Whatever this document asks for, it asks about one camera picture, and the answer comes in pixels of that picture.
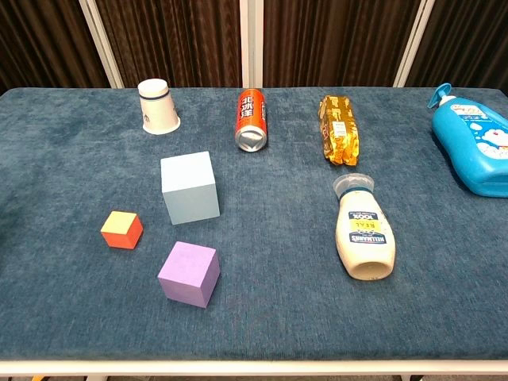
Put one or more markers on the white mayonnaise squeeze bottle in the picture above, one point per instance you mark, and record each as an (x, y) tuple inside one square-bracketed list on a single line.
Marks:
[(365, 238)]

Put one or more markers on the white paper cup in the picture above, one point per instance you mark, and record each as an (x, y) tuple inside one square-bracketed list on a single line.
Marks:
[(158, 111)]

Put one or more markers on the purple cube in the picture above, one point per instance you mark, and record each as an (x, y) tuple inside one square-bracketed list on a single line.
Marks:
[(186, 274)]

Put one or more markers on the gold foil snack packet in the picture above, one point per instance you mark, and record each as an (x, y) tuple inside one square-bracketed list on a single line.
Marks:
[(339, 131)]

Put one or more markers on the light blue cube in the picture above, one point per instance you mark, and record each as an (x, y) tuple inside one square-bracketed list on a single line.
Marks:
[(190, 190)]

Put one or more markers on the white partition post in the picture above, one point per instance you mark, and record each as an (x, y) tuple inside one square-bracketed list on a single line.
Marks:
[(414, 43), (251, 43), (101, 43)]

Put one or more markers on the white table frame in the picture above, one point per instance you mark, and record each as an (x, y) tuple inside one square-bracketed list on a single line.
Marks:
[(254, 369)]

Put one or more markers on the blue pump soap bottle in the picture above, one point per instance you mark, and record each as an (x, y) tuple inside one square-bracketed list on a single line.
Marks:
[(472, 147)]

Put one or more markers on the orange cube with yellow face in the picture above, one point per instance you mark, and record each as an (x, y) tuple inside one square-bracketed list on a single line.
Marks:
[(121, 232)]

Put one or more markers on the orange soda can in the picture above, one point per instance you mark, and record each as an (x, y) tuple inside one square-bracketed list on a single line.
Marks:
[(251, 115)]

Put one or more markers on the blue table cloth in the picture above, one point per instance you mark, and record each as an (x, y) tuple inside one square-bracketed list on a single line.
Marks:
[(278, 278)]

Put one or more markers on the dark brown curtain panel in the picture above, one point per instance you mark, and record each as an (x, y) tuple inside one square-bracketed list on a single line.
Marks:
[(174, 39), (468, 39), (39, 39), (333, 39)]

